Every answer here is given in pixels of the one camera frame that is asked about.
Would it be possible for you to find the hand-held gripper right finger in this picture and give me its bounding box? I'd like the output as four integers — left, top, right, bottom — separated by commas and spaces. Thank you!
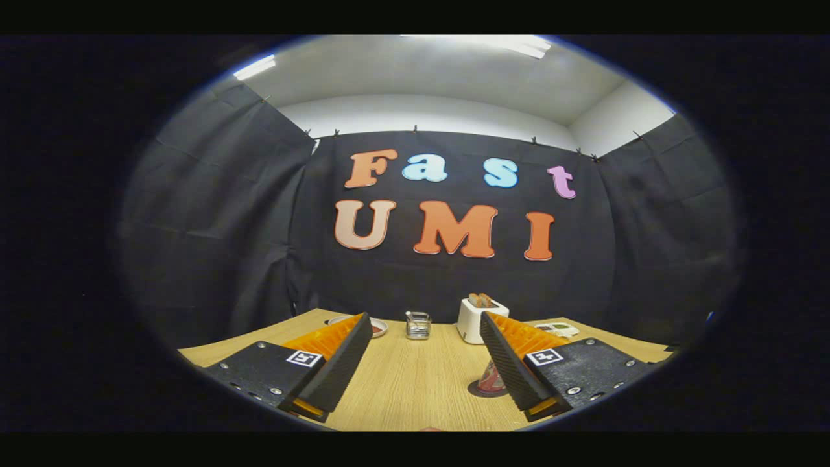
479, 311, 653, 423

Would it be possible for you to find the white plate red pattern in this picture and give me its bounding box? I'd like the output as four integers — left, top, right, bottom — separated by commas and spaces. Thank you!
326, 315, 389, 339

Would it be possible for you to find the long ceiling light panel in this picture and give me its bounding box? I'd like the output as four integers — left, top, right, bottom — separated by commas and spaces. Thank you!
402, 35, 552, 60

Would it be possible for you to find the black backdrop cloth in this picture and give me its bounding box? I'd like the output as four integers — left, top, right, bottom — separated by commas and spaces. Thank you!
120, 81, 743, 351

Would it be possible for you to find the small ceiling light panel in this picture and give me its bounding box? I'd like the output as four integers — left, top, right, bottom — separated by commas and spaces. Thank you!
233, 54, 277, 81

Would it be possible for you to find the white toaster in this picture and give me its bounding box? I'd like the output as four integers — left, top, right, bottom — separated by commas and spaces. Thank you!
457, 298, 510, 345

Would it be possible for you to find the dark brown round coaster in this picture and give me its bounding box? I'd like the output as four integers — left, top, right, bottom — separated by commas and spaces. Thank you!
468, 379, 510, 398

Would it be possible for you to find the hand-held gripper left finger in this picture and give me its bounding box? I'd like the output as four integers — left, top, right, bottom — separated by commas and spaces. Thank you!
203, 312, 374, 424

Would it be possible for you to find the wooden table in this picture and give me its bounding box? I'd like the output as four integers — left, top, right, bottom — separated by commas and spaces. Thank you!
178, 309, 675, 432

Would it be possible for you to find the silver juice bottle red label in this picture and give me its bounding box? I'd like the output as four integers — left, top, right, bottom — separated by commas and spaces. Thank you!
477, 361, 508, 394

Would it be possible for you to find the wire mesh basket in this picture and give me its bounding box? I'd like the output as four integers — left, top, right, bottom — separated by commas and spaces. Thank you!
405, 311, 433, 341

